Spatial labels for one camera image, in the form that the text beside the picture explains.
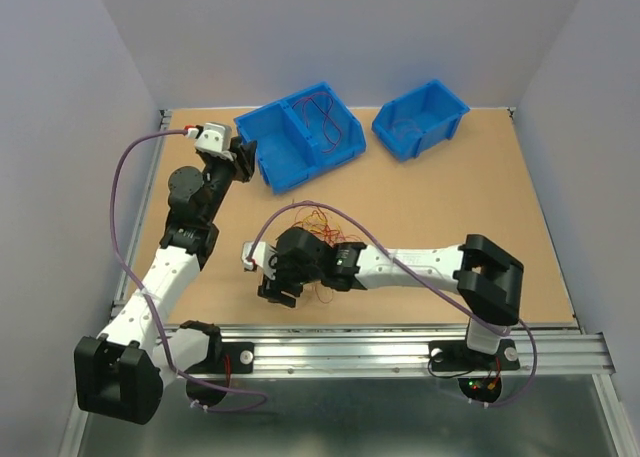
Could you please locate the aluminium left side rail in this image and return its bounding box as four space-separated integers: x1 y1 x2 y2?
109 109 173 321

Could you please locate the blue bin right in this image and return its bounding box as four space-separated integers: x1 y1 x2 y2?
372 79 470 162

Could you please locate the metal sheet front panel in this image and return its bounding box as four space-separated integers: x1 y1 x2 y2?
70 376 617 456

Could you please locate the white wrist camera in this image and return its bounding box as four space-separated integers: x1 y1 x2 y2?
184 122 235 161
241 241 276 280

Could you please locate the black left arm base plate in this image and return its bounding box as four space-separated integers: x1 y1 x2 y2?
179 339 255 375

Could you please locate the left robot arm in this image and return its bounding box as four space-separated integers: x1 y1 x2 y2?
74 137 256 424

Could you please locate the dark red wire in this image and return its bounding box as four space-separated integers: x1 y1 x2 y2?
292 92 346 154

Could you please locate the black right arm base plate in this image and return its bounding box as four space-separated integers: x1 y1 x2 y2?
428 339 521 373

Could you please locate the red thin wire bundle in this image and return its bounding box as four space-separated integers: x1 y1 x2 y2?
292 200 369 303

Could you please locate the blue bin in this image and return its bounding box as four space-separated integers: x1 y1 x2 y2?
281 82 366 174
372 79 470 162

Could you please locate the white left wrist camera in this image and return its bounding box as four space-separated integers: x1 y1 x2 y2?
184 122 235 161

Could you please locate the blue bin middle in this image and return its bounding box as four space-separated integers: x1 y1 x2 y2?
281 82 366 174

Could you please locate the aluminium rail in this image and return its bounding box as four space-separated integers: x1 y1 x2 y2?
221 325 615 380
109 109 173 321

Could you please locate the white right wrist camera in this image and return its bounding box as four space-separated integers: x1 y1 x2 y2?
241 241 276 280

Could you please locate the aluminium front rail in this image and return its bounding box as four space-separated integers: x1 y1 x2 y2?
221 325 615 380

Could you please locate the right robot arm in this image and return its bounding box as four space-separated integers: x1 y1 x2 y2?
242 227 524 367

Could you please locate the yellow thin wire bundle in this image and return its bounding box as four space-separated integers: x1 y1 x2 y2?
299 209 331 233

